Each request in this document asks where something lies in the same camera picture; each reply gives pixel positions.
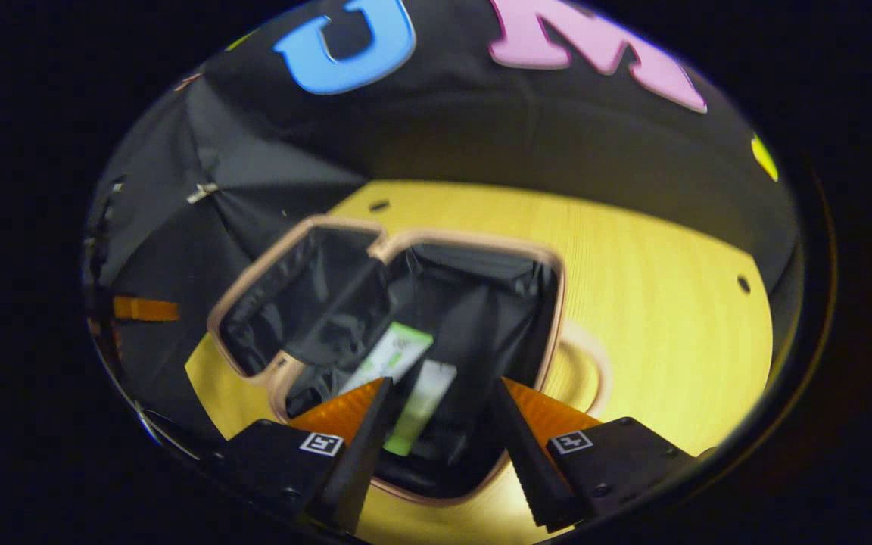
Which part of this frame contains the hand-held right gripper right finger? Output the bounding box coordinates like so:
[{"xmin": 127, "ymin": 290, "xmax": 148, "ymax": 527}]
[{"xmin": 490, "ymin": 377, "xmax": 713, "ymax": 533}]

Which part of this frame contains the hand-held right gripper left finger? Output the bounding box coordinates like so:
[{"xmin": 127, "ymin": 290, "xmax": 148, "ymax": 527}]
[{"xmin": 209, "ymin": 377, "xmax": 395, "ymax": 535}]

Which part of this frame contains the black backdrop cloth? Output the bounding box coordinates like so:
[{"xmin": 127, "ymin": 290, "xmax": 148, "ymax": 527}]
[{"xmin": 84, "ymin": 0, "xmax": 808, "ymax": 447}]

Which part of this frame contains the white green skincare tube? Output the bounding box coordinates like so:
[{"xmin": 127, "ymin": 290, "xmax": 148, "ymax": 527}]
[
  {"xmin": 383, "ymin": 360, "xmax": 458, "ymax": 457},
  {"xmin": 338, "ymin": 322, "xmax": 434, "ymax": 398}
]

